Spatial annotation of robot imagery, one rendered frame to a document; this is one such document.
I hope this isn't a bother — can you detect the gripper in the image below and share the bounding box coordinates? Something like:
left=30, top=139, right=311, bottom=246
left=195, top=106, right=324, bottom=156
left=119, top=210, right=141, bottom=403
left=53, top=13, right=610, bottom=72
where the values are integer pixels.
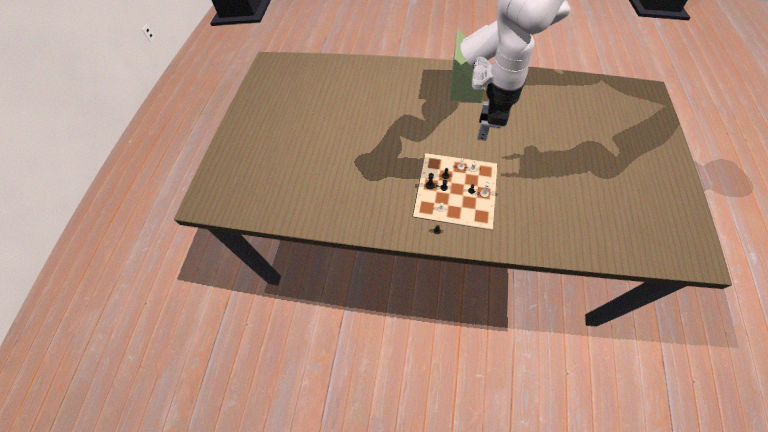
left=472, top=57, right=529, bottom=141

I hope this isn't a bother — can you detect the chessboard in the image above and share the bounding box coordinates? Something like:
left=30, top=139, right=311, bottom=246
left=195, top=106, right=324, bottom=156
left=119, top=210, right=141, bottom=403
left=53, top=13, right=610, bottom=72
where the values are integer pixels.
left=413, top=154, right=497, bottom=230

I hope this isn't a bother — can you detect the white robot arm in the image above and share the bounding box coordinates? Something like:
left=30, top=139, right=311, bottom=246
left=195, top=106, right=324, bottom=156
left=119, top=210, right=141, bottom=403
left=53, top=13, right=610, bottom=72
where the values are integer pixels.
left=461, top=0, right=571, bottom=70

